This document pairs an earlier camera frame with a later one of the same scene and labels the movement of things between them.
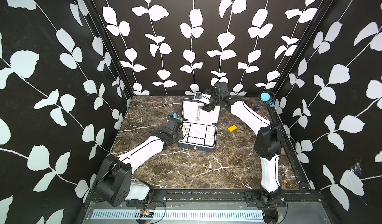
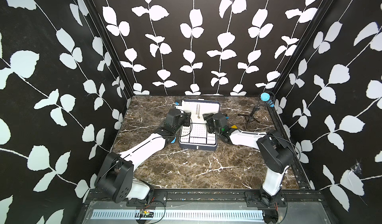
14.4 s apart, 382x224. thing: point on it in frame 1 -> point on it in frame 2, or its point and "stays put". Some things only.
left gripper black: (180, 134) -> (186, 118)
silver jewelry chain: (198, 113) stays put
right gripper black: (207, 107) -> (209, 121)
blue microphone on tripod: (265, 96) stays put
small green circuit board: (146, 214) stays put
